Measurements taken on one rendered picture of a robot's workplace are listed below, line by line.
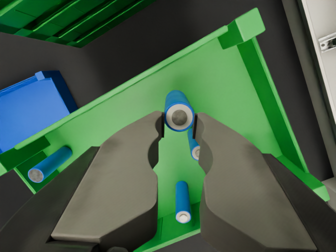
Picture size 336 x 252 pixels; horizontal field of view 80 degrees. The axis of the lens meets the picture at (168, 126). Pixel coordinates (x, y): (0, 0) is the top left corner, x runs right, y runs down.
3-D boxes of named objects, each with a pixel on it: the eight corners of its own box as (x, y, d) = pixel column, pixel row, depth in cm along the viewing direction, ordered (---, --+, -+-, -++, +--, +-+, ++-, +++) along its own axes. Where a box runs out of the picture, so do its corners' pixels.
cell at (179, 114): (171, 114, 18) (172, 138, 12) (161, 96, 18) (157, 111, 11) (189, 104, 18) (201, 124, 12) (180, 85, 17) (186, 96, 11)
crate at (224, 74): (110, 240, 33) (90, 293, 25) (32, 137, 28) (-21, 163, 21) (289, 164, 28) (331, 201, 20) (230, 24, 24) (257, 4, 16)
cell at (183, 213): (179, 193, 30) (180, 227, 23) (173, 183, 29) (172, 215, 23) (190, 188, 29) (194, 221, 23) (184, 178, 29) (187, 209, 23)
